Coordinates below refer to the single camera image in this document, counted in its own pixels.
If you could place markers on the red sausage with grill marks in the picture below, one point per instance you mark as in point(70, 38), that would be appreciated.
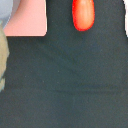
point(83, 13)

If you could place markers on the beige ceramic bowl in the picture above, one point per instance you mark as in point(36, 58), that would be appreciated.
point(4, 53)

